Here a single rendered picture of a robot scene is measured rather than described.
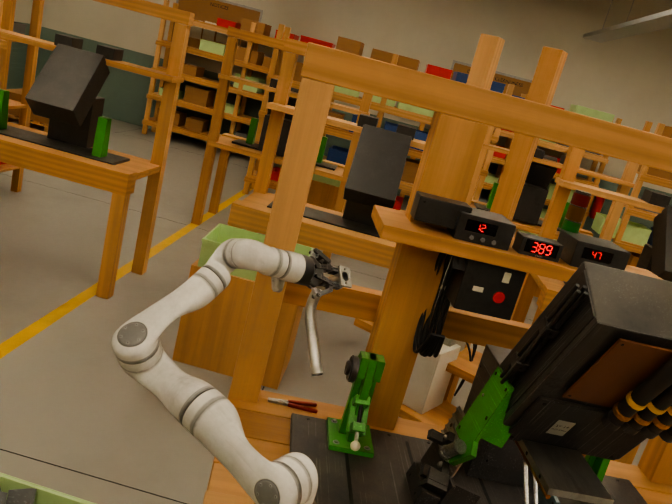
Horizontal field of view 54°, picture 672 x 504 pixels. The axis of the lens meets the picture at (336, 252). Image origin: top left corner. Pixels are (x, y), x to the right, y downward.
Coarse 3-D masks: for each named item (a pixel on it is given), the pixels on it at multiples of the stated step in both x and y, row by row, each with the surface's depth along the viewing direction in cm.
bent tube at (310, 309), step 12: (336, 276) 171; (348, 276) 172; (324, 288) 175; (312, 300) 177; (312, 312) 177; (312, 324) 175; (312, 336) 174; (312, 348) 172; (312, 360) 171; (312, 372) 170
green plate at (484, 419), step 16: (496, 368) 171; (496, 384) 167; (480, 400) 171; (496, 400) 164; (464, 416) 175; (480, 416) 167; (496, 416) 164; (464, 432) 171; (480, 432) 164; (496, 432) 165
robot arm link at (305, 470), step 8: (288, 456) 119; (296, 456) 119; (304, 456) 120; (288, 464) 116; (296, 464) 117; (304, 464) 118; (312, 464) 119; (296, 472) 115; (304, 472) 116; (312, 472) 118; (304, 480) 115; (312, 480) 117; (304, 488) 115; (312, 488) 117; (304, 496) 115; (312, 496) 118
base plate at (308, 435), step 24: (312, 432) 189; (384, 432) 199; (312, 456) 178; (336, 456) 180; (360, 456) 183; (384, 456) 186; (408, 456) 190; (336, 480) 170; (360, 480) 173; (384, 480) 175; (456, 480) 184; (480, 480) 187; (624, 480) 208
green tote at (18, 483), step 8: (0, 472) 134; (0, 480) 133; (8, 480) 133; (16, 480) 133; (24, 480) 134; (8, 488) 133; (16, 488) 133; (24, 488) 133; (40, 488) 133; (48, 488) 133; (40, 496) 133; (48, 496) 132; (56, 496) 132; (64, 496) 132; (72, 496) 133
